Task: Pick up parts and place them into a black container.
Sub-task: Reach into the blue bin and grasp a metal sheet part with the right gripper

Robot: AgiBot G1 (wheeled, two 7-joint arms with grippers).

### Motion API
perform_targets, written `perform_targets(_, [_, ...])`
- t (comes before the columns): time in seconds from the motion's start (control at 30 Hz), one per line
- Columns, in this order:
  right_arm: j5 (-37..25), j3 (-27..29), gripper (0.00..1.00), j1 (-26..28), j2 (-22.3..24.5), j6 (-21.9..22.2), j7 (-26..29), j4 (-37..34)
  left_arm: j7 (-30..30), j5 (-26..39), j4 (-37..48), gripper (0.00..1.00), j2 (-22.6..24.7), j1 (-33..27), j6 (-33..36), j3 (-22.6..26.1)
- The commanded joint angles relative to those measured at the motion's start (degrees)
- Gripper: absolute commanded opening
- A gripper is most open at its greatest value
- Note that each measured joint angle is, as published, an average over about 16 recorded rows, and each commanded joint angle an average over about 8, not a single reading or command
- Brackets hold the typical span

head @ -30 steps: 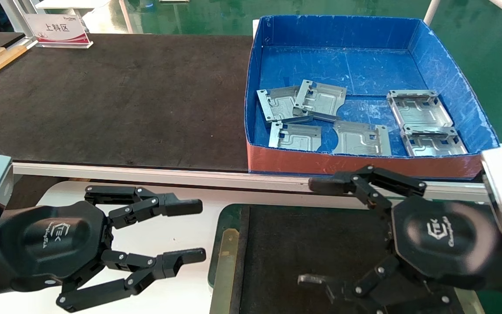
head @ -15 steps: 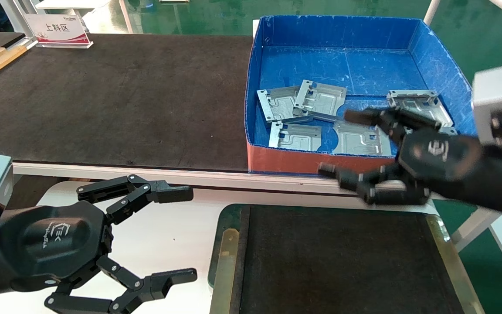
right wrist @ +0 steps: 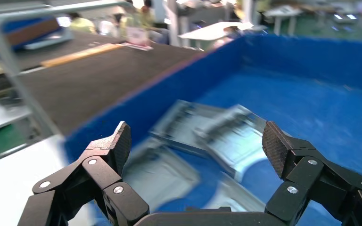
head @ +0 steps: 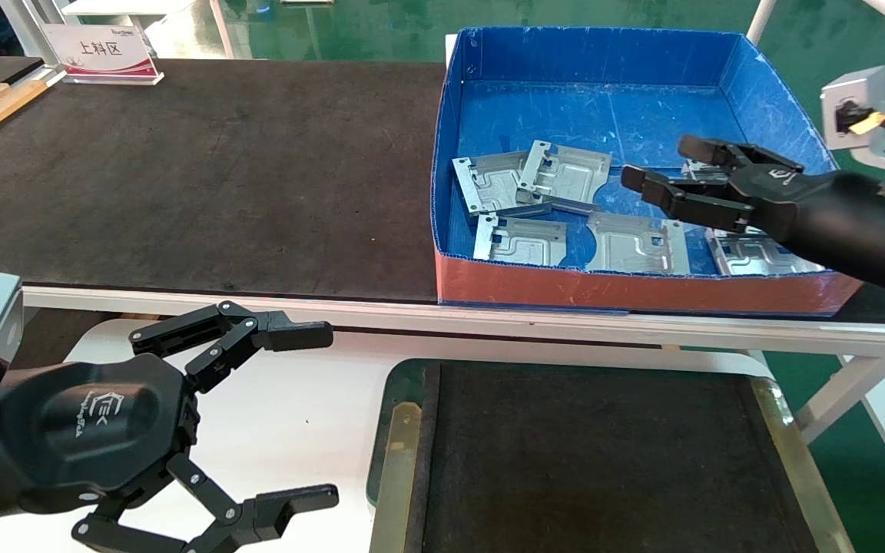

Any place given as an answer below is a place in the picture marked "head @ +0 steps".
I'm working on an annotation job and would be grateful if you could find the aluminium conveyor frame rail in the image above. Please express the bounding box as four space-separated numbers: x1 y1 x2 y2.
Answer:
20 286 885 358

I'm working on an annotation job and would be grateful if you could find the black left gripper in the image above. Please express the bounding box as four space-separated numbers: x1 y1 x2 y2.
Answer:
0 301 340 553

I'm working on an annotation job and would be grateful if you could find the aluminium frame post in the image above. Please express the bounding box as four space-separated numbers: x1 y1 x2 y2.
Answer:
0 0 67 85

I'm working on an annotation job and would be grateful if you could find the white red sign placard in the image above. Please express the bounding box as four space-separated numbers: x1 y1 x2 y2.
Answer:
41 23 164 86

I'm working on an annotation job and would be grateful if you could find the stamped grey metal plate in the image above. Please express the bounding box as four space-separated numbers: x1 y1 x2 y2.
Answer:
585 212 691 276
452 151 552 224
473 214 568 267
681 159 797 236
516 140 612 216
705 227 826 276

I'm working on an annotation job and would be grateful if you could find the black tray container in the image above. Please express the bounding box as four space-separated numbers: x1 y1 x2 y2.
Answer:
366 357 858 553

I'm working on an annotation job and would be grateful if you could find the black conveyor belt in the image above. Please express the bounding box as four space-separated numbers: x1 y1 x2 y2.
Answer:
0 58 885 323

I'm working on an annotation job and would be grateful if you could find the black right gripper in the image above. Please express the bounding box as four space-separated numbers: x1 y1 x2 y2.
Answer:
621 136 818 236

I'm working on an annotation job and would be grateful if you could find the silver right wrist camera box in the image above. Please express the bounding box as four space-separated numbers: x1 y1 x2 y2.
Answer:
820 65 885 151

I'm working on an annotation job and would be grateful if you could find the brass tray side strip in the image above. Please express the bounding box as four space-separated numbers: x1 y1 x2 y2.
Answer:
370 401 422 553
750 378 855 553

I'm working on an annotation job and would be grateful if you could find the aluminium frame leg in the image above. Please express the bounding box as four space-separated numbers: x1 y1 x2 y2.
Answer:
796 296 885 445

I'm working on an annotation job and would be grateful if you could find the blue cardboard box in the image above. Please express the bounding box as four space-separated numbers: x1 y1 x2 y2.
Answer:
431 27 881 316

